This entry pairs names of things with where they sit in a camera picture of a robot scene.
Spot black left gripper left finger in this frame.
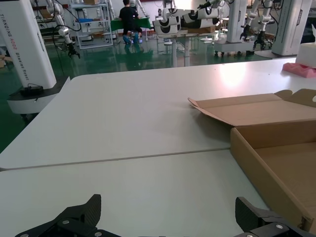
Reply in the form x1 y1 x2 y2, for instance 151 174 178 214
14 194 117 237

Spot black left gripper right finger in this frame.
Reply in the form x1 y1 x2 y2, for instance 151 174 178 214
234 197 316 237

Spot white robot arm black gripper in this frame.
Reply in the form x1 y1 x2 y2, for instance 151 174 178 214
45 0 81 59

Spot open cardboard box, clean edge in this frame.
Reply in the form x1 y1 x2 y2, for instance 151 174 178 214
187 88 316 234

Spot pink foam tray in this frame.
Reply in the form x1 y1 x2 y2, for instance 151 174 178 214
282 62 316 79

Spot white packaged item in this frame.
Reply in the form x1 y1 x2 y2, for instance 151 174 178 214
295 42 316 69

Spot white robot column with lettering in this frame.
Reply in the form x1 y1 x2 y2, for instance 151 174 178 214
0 0 65 121

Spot white leg work table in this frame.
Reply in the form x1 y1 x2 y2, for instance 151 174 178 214
157 31 217 68

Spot tall white robot column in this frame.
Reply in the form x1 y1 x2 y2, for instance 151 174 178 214
254 0 311 60

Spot white metal shelf rack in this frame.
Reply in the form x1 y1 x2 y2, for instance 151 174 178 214
68 0 115 50

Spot plain white robot column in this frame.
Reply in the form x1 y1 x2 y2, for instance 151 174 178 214
213 0 272 57

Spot green table cloth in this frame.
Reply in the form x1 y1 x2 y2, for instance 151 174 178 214
110 17 152 32

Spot person in black clothes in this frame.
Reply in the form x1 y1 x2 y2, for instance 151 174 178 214
118 0 143 45

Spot white robot shell parts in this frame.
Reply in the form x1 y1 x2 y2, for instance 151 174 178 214
152 6 221 36

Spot small black box with cable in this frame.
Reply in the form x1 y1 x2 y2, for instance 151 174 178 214
19 83 44 97

